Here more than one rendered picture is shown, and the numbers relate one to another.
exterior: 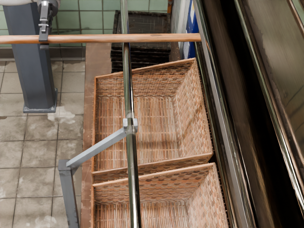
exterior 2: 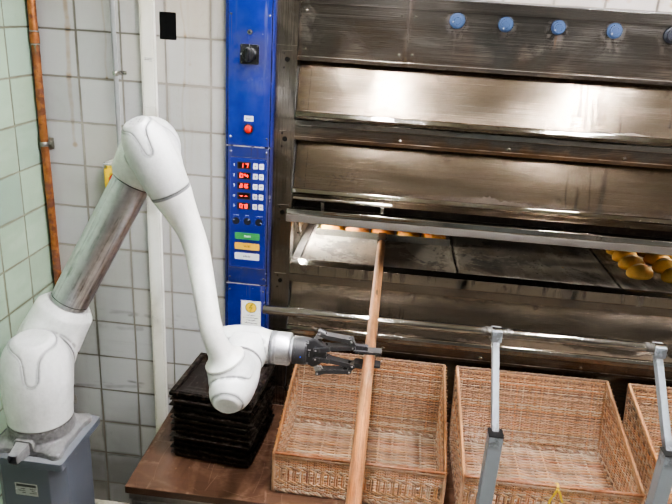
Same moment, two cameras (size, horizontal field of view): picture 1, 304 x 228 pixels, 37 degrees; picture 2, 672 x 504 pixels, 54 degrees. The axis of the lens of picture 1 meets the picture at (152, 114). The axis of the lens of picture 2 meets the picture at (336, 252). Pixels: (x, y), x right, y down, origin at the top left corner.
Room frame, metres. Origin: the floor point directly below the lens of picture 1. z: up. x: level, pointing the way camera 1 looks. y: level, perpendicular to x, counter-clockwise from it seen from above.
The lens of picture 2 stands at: (1.01, 1.92, 2.04)
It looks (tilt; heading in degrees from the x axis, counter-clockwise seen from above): 20 degrees down; 282
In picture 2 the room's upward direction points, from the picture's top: 4 degrees clockwise
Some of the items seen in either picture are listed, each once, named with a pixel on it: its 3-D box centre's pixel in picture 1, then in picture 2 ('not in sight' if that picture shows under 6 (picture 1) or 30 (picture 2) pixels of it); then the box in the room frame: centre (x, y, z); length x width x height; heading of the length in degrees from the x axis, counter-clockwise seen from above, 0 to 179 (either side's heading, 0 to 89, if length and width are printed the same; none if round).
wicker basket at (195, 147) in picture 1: (146, 122); (364, 423); (1.30, 0.02, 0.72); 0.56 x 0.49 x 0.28; 7
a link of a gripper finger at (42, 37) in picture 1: (43, 34); (368, 350); (1.24, 0.40, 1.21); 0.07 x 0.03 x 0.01; 8
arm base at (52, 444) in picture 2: not in sight; (37, 429); (2.00, 0.75, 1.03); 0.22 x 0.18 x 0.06; 97
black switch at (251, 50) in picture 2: not in sight; (248, 46); (1.79, -0.13, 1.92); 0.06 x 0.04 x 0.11; 8
